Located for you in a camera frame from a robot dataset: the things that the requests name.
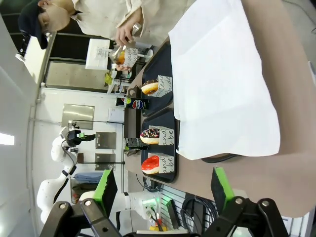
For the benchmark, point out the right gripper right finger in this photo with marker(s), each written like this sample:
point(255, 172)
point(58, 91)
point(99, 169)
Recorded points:
point(247, 219)

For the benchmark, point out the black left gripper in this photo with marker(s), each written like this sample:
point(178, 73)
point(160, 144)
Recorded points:
point(72, 138)

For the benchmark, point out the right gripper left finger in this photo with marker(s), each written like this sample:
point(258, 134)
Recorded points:
point(74, 222)

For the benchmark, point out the chocolate donut with sprinkles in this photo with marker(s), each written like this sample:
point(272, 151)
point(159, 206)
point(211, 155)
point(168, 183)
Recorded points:
point(149, 135)

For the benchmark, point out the orange-red glazed donut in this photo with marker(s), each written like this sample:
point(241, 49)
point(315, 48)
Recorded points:
point(153, 170)

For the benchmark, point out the chocolate sprinkled donut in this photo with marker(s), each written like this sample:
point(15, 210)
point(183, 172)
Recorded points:
point(149, 86)

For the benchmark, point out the yellow sprinkled donut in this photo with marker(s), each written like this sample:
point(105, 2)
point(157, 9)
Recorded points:
point(121, 58)

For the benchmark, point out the metal serving tongs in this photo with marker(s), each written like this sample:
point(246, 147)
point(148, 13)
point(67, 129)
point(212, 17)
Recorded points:
point(116, 54)

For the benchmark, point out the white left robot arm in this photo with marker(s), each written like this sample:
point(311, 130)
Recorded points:
point(47, 197)

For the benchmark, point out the person's left forearm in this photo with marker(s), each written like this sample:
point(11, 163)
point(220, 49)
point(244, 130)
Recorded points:
point(134, 17)

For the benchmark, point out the person's left hand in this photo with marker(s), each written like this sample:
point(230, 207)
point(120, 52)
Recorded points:
point(125, 35)

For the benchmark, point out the blue cloth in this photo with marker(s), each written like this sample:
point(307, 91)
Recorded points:
point(86, 177)

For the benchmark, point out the black tray under paper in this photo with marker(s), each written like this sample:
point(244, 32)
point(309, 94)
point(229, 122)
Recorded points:
point(222, 159)

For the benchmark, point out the black box device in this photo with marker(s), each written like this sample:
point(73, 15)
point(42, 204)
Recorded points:
point(172, 213)

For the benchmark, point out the black square tray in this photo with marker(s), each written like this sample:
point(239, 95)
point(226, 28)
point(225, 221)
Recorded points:
point(165, 61)
point(160, 116)

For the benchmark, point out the white power strip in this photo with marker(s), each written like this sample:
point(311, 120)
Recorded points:
point(151, 212)

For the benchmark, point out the white board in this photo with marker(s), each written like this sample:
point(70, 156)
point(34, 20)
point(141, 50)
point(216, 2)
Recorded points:
point(97, 53)

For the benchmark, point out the beige face mask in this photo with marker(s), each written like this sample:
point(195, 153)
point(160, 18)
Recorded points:
point(61, 17)

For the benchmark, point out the black cap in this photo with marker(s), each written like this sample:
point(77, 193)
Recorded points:
point(29, 22)

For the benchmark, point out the person's torso in cream shirt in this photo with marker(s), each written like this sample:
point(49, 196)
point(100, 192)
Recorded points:
point(158, 14)

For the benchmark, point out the white paper sheet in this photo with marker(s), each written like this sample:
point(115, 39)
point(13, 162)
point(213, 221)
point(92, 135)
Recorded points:
point(222, 74)

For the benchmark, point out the small grey wall panel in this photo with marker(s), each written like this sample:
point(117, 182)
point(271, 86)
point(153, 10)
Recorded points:
point(105, 161)
point(105, 140)

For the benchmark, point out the large grey wall panel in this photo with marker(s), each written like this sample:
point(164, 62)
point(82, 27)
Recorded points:
point(77, 116)

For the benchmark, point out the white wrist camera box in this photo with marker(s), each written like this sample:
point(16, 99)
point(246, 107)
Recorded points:
point(63, 132)

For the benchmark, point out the white wall panel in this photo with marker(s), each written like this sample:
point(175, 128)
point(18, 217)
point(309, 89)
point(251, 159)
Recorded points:
point(116, 115)

